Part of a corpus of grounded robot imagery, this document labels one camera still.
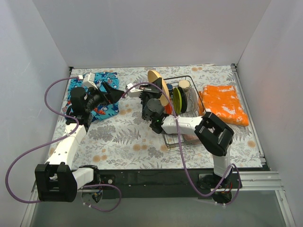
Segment yellow round plate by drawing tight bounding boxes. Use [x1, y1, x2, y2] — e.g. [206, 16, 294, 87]
[147, 70, 169, 106]

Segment dark blue mug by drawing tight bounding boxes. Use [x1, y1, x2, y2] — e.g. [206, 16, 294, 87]
[167, 84, 174, 96]

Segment beige brown ceramic cup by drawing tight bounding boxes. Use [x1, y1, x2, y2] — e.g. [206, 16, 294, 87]
[178, 80, 190, 94]

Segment black wire dish rack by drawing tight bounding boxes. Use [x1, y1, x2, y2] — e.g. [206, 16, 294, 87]
[163, 75, 204, 149]

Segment black round plate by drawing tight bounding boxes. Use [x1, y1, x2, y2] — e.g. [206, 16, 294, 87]
[178, 87, 187, 114]

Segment lime green round plate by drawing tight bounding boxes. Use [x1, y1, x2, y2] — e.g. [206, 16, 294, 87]
[173, 87, 182, 114]

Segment pink patterned bowl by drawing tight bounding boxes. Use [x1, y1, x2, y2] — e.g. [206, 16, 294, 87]
[183, 134, 201, 145]

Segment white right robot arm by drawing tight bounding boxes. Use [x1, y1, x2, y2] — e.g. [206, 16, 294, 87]
[139, 79, 234, 188]

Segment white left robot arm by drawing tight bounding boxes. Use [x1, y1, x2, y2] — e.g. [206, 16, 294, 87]
[35, 82, 124, 202]

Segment floral patterned table mat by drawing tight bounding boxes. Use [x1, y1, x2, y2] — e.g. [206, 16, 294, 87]
[71, 65, 265, 170]

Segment blue shark print cloth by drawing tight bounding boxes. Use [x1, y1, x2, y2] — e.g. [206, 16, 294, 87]
[62, 71, 120, 122]

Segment orange white folded cloth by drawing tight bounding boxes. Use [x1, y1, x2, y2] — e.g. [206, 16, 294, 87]
[198, 85, 249, 126]

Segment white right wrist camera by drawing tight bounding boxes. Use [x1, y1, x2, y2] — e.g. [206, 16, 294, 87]
[125, 83, 142, 98]

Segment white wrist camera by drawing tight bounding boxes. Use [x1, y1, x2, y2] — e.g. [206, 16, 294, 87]
[125, 83, 142, 98]
[78, 72, 98, 89]

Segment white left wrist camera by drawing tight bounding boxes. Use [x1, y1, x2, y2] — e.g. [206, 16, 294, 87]
[78, 72, 98, 89]

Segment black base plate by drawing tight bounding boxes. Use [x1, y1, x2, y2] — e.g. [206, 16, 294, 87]
[99, 169, 239, 199]

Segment aluminium frame rail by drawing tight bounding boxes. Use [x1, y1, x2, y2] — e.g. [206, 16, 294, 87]
[210, 172, 285, 190]

